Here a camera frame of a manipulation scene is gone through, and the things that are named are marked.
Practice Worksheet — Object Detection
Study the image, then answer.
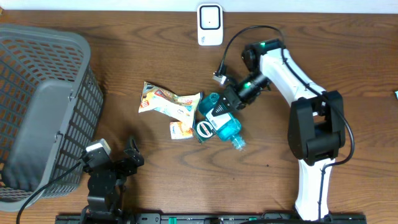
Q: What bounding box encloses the teal mouthwash bottle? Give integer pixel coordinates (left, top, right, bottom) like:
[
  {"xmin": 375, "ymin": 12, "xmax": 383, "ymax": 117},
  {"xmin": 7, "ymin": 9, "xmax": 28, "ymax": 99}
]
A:
[{"xmin": 198, "ymin": 93, "xmax": 246, "ymax": 151}]

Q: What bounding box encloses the green round-label box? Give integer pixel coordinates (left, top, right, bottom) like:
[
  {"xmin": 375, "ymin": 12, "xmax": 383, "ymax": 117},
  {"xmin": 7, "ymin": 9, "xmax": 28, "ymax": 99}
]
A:
[{"xmin": 193, "ymin": 120, "xmax": 216, "ymax": 144}]

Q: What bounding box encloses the yellow snack bag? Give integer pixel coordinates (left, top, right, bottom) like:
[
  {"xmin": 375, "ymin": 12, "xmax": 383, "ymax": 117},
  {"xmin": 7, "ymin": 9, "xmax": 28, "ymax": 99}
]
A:
[{"xmin": 138, "ymin": 82, "xmax": 203, "ymax": 127}]

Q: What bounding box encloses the small orange packet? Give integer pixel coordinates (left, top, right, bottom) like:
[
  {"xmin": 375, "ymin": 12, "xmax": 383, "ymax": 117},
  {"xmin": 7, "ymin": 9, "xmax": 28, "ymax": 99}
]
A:
[{"xmin": 170, "ymin": 121, "xmax": 193, "ymax": 140}]

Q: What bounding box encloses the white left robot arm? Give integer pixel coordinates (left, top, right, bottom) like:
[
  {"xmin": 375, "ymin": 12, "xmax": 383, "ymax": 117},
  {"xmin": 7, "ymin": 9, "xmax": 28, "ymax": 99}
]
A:
[{"xmin": 80, "ymin": 136, "xmax": 144, "ymax": 223}]

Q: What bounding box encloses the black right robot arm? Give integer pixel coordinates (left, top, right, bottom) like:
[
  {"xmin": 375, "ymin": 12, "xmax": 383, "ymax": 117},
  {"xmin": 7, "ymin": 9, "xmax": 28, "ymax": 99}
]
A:
[{"xmin": 211, "ymin": 39, "xmax": 345, "ymax": 221}]

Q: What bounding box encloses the grey plastic basket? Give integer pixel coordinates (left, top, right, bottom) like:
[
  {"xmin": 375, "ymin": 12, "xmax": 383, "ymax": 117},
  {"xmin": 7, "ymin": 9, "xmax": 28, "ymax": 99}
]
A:
[{"xmin": 1, "ymin": 24, "xmax": 103, "ymax": 212}]

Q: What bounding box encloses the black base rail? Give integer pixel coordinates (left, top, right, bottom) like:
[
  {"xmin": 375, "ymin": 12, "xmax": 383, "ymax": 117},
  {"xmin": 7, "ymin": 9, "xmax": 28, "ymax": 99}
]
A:
[{"xmin": 55, "ymin": 212, "xmax": 368, "ymax": 224}]

